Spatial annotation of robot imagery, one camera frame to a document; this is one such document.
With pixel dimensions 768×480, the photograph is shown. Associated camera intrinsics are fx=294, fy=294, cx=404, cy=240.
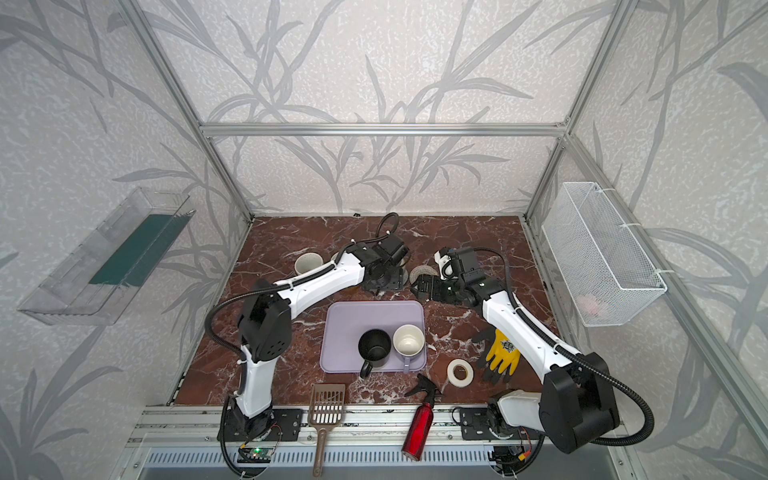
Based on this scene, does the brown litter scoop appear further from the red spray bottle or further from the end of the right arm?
the end of the right arm

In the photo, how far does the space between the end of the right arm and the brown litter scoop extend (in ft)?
1.13

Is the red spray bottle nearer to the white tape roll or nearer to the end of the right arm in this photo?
the white tape roll

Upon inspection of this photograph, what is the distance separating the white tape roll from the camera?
2.69 ft

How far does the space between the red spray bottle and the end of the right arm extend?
0.26m

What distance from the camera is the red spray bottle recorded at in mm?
694

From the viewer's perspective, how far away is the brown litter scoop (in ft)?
2.47

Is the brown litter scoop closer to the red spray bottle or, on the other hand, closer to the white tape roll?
the red spray bottle

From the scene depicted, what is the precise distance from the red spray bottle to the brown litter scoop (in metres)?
0.18

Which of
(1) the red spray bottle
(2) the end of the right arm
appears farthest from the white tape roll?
(2) the end of the right arm

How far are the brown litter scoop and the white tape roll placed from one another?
297mm

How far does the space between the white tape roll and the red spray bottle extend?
0.18 ft

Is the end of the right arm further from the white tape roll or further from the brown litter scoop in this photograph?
the brown litter scoop

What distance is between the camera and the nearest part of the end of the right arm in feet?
1.97

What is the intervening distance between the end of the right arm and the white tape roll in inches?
9.5
